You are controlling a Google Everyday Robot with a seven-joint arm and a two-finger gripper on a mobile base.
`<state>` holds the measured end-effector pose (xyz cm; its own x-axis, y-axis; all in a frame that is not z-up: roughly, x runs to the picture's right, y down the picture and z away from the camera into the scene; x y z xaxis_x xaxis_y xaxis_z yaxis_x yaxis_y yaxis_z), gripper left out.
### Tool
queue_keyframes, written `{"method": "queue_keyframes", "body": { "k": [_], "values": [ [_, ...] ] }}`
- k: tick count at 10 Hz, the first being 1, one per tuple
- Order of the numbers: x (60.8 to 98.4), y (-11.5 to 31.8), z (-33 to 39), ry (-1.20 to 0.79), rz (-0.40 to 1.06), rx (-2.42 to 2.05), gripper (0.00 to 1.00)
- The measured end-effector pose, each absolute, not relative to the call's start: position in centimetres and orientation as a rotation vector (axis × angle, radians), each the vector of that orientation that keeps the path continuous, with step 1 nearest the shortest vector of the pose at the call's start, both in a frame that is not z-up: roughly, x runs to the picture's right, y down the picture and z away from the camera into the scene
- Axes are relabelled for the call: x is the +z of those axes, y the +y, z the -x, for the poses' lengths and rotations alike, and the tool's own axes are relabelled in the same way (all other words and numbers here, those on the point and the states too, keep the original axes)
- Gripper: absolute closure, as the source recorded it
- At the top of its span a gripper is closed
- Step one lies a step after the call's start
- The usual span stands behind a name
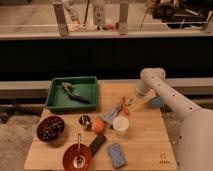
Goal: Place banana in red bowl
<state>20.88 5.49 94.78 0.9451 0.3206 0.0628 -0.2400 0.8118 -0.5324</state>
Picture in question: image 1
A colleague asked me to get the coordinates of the yellow banana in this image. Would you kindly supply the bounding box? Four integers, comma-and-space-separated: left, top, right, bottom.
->
126, 96, 137, 107

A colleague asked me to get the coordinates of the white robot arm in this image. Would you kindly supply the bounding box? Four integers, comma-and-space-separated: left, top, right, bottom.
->
136, 68, 213, 171

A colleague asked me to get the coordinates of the red bowl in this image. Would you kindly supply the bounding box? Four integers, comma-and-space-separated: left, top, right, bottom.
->
62, 144, 92, 171

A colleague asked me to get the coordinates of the dark bowl with beads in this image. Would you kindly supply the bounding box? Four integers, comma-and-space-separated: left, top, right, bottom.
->
36, 116, 65, 142

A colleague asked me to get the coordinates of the blue cup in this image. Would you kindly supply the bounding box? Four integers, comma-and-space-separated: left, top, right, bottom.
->
149, 96, 164, 108

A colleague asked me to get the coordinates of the white plastic cup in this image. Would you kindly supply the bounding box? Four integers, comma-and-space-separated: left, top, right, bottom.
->
113, 116, 129, 135

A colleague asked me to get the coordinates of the light blue spatula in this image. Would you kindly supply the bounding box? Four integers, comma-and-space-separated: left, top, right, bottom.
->
101, 105, 121, 127

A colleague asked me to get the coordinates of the orange round object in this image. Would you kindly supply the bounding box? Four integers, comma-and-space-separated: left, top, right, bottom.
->
92, 118, 105, 134

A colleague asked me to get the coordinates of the black rectangular block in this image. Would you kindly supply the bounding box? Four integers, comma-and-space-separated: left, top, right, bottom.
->
89, 134, 106, 156

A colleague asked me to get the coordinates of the blue sponge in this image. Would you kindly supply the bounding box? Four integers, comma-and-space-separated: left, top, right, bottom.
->
107, 143, 126, 169

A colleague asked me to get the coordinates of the green plastic tray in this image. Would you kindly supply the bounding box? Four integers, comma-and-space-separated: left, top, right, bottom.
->
45, 76, 98, 112

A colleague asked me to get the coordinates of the dark tool in tray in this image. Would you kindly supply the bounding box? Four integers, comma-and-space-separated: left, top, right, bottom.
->
61, 82, 90, 104

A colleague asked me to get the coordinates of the metal spoon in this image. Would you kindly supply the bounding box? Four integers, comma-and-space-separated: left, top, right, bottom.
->
75, 133, 83, 168

